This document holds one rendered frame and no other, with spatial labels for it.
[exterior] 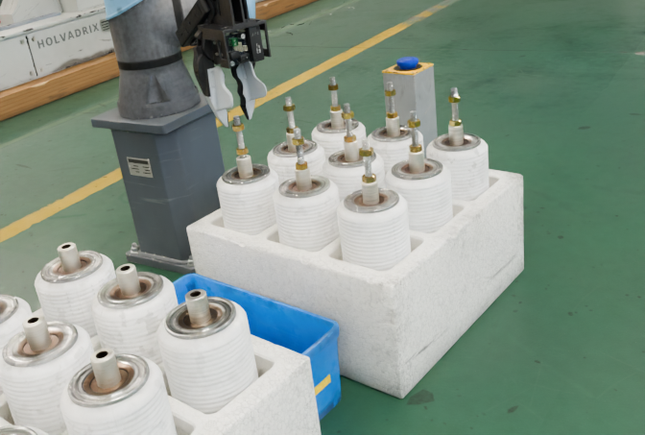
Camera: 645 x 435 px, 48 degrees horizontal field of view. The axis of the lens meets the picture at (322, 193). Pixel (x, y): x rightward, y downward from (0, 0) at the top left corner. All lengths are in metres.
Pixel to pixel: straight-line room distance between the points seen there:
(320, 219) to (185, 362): 0.35
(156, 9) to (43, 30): 1.71
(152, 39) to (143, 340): 0.63
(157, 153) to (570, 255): 0.75
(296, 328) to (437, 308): 0.20
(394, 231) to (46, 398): 0.46
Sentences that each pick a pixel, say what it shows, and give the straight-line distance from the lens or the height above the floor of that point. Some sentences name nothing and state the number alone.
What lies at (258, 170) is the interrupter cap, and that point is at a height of 0.25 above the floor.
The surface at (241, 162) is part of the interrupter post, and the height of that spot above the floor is 0.28.
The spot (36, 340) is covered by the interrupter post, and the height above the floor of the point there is 0.26.
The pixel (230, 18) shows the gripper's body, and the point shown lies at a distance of 1.01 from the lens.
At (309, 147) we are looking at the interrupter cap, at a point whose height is 0.25.
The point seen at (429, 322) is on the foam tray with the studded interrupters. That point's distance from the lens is 1.04.
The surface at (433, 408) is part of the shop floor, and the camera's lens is 1.02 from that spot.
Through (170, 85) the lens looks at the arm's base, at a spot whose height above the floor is 0.35.
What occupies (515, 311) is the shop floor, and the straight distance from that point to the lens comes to 1.20.
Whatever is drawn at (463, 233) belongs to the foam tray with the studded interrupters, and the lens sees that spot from 1.07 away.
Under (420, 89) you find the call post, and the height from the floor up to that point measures 0.28.
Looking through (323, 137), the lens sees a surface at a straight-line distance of 1.27.
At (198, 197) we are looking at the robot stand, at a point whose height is 0.14.
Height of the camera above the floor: 0.66
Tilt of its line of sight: 24 degrees down
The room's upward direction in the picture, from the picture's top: 7 degrees counter-clockwise
